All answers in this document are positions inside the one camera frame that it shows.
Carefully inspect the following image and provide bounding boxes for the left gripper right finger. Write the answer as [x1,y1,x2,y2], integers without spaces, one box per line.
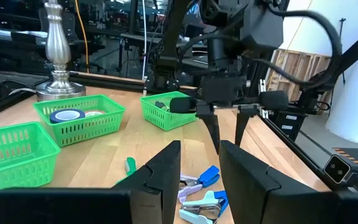
[219,139,338,224]

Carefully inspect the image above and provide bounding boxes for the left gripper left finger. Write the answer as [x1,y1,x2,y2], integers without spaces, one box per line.
[112,139,182,224]

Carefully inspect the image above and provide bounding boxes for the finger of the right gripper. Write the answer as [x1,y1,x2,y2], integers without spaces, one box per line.
[234,104,259,147]
[196,103,222,156]

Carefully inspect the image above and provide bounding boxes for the purple staple remover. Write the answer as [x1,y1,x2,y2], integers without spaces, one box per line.
[177,172,204,203]

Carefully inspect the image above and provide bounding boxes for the green binder clip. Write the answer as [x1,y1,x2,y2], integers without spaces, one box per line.
[123,156,138,177]

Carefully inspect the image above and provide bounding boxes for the light blue staple remover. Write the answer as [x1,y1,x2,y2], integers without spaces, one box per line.
[178,190,220,224]

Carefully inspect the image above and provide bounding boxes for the dark blue tape roll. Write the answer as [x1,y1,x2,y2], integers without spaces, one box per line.
[48,108,86,124]

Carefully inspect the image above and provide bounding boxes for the red tape roll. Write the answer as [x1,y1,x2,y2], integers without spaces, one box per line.
[84,109,107,118]

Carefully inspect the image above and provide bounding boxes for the black box white labels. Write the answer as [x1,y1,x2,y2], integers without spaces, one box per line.
[270,109,309,142]

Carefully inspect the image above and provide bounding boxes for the green plastic basket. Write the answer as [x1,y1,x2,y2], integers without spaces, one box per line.
[139,91,198,132]
[33,94,126,148]
[0,121,62,200]

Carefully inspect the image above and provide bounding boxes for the wooden pallet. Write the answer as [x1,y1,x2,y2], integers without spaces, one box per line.
[265,48,334,108]

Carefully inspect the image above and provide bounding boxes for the white pole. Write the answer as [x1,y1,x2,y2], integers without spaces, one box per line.
[140,0,148,82]

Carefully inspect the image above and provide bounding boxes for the white shade silver table lamp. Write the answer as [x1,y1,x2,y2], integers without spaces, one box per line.
[35,0,87,103]

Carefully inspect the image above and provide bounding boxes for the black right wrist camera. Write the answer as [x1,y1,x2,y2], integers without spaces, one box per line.
[241,0,285,50]

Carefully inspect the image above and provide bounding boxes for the small table-level camera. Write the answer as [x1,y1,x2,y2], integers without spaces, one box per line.
[323,154,358,185]

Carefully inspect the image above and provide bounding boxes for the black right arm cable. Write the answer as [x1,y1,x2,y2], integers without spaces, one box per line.
[250,9,344,91]

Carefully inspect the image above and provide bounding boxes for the yellow extension cable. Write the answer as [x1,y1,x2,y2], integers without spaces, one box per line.
[74,0,90,75]

